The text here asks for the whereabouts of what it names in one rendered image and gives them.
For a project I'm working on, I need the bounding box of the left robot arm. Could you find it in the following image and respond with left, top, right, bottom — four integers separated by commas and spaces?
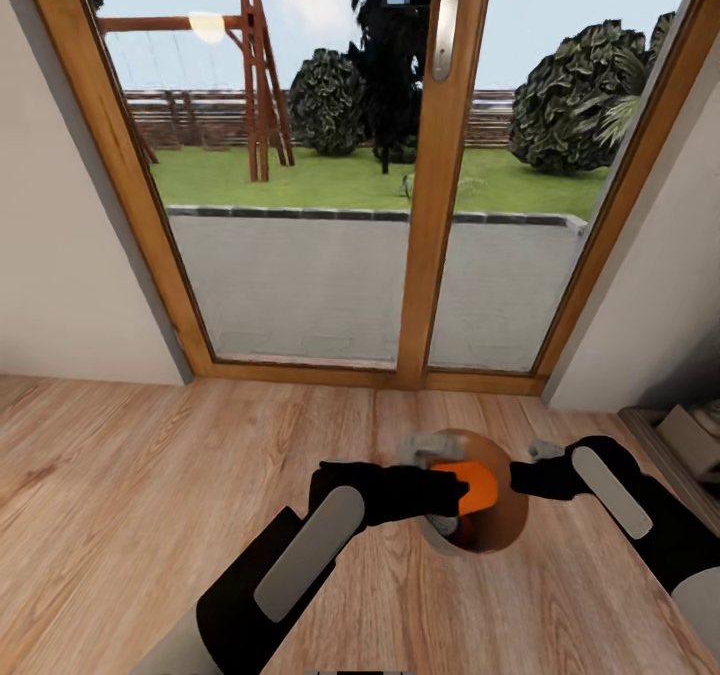
127, 433, 468, 675

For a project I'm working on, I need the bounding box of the trash can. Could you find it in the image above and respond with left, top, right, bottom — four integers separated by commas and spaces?
416, 428, 530, 555

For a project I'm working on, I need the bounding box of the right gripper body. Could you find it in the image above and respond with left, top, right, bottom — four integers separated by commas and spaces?
510, 458, 573, 502

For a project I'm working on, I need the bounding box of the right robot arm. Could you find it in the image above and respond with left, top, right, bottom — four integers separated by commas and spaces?
510, 438, 720, 662

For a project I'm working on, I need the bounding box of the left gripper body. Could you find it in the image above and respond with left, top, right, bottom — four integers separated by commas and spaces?
389, 466, 459, 520

